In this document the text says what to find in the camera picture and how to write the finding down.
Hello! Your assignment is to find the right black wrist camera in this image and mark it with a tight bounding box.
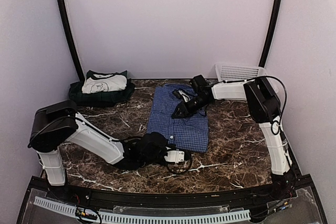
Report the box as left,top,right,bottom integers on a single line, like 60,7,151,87
172,74,213,102

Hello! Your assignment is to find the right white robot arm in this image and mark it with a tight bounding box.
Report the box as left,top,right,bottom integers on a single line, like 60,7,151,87
172,75,295,200

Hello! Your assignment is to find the black curved front rail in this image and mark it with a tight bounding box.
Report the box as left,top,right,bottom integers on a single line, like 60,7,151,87
24,175,320,210

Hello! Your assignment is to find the right black frame post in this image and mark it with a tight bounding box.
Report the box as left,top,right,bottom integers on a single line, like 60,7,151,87
258,0,281,68

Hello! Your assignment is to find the blue checkered shirt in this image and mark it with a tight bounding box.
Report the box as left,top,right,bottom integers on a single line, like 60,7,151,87
146,83,209,153

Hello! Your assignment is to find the white and green raglan shirt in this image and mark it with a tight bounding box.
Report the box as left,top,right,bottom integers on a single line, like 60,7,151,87
81,70,128,94

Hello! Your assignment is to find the black frame post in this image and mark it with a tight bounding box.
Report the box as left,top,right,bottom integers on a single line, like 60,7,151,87
258,0,281,68
57,0,85,81

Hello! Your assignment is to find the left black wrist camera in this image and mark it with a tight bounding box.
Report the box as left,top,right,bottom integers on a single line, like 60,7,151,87
135,132,193,175

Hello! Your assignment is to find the white plastic laundry basket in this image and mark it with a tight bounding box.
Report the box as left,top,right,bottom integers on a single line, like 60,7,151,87
215,62,268,92

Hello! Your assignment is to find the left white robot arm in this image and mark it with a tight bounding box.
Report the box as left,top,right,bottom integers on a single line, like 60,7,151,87
28,100,145,201

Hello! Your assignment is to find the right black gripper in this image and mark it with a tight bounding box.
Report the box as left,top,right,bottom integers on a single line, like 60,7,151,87
172,95,211,119

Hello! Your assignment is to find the dark green plaid garment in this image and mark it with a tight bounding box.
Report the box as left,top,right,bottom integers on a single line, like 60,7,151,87
68,79,135,108

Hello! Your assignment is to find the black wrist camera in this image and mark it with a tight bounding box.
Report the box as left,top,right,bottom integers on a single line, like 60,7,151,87
135,132,193,175
172,74,213,102

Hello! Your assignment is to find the left black frame post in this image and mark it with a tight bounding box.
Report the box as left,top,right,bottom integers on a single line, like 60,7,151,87
57,0,85,81

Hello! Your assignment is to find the white slotted cable duct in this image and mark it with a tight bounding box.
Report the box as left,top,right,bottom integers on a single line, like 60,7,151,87
34,196,250,223

